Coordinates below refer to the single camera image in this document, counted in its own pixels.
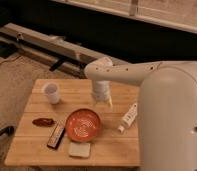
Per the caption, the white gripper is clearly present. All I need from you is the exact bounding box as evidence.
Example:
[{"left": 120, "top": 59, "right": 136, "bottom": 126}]
[{"left": 92, "top": 81, "right": 113, "bottom": 108}]

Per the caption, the white bottle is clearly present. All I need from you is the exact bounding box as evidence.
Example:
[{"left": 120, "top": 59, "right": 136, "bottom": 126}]
[{"left": 118, "top": 103, "right": 137, "bottom": 133}]

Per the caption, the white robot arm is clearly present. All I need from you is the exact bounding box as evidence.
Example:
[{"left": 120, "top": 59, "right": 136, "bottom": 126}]
[{"left": 85, "top": 58, "right": 197, "bottom": 171}]

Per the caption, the orange bowl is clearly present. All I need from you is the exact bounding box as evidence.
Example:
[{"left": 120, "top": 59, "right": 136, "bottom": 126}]
[{"left": 65, "top": 108, "right": 101, "bottom": 142}]

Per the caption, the white plastic cup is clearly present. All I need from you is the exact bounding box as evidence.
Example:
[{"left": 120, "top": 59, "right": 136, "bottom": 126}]
[{"left": 42, "top": 83, "right": 60, "bottom": 104}]

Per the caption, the pale sponge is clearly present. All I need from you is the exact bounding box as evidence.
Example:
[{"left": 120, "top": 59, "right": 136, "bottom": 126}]
[{"left": 68, "top": 142, "right": 91, "bottom": 158}]

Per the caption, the dark snack bar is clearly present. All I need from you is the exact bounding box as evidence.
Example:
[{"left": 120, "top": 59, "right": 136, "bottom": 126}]
[{"left": 47, "top": 124, "right": 65, "bottom": 149}]

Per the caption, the dark red chili pepper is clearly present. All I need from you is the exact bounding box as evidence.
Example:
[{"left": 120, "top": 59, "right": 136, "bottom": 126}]
[{"left": 32, "top": 118, "right": 54, "bottom": 127}]

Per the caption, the black leg at left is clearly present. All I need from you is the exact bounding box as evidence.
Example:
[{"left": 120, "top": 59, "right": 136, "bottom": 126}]
[{"left": 0, "top": 126, "right": 14, "bottom": 136}]

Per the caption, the black device on floor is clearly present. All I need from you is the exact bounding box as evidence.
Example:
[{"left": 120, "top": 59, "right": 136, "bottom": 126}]
[{"left": 0, "top": 41, "right": 18, "bottom": 59}]

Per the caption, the long metal rail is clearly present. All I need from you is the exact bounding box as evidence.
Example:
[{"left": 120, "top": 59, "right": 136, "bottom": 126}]
[{"left": 0, "top": 22, "right": 128, "bottom": 78}]

